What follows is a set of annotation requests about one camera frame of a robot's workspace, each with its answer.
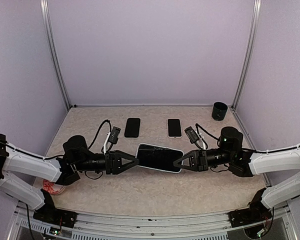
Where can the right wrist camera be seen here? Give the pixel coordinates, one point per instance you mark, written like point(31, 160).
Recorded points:
point(195, 138)

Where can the black phone case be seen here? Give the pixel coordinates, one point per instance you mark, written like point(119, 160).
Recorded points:
point(132, 128)

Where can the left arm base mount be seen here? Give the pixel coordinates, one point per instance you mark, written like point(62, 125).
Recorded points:
point(55, 216)

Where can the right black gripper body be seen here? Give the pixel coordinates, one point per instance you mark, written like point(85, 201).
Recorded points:
point(226, 157)

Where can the red white patterned dish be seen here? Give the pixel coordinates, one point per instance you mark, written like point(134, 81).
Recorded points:
point(52, 188)

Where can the pink phone case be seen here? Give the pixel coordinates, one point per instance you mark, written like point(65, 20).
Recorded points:
point(174, 128)

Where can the dark green cup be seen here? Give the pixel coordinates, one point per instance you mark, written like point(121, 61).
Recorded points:
point(219, 111)

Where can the light blue phone case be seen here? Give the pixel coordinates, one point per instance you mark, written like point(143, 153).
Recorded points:
point(159, 158)

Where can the left aluminium frame post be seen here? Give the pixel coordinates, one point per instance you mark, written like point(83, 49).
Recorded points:
point(53, 52)

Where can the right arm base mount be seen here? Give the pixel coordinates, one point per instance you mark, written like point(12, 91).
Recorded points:
point(247, 216)

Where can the front aluminium rail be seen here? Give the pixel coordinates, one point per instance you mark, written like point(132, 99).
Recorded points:
point(98, 226)

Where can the right aluminium frame post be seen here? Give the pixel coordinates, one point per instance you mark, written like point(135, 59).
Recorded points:
point(248, 53)

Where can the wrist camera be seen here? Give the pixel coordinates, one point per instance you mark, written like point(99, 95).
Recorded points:
point(195, 138)
point(111, 139)

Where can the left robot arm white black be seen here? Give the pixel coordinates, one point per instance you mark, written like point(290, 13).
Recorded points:
point(13, 159)

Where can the aluminium frame post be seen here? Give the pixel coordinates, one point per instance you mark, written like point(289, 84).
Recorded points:
point(248, 53)
point(53, 52)

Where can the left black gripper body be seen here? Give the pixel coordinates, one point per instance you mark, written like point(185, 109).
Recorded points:
point(86, 165)

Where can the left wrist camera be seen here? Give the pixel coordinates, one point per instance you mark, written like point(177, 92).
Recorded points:
point(111, 139)

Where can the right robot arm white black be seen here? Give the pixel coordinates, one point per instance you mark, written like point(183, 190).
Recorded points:
point(282, 159)

